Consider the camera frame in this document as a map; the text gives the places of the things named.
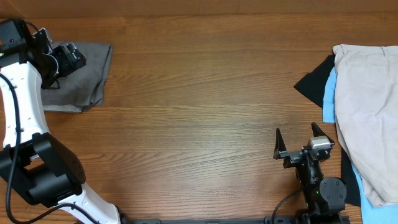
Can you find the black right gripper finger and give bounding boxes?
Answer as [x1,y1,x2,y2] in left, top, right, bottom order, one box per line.
[273,128,287,159]
[311,122,335,145]

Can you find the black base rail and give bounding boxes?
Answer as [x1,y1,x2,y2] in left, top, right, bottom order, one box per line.
[126,216,350,224]

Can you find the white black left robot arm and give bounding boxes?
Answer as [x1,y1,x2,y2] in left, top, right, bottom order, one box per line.
[1,19,128,224]

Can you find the light blue garment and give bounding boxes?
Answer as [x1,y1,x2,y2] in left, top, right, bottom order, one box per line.
[323,67,397,224]

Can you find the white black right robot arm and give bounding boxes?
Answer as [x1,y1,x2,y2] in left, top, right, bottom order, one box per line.
[271,122,350,224]

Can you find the beige shorts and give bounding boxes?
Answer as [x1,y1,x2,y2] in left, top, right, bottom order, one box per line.
[333,44,397,207]

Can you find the black folded garment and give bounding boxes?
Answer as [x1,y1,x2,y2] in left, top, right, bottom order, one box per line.
[294,54,362,207]

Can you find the grey shorts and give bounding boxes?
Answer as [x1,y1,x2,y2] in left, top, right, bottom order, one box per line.
[41,42,114,113]

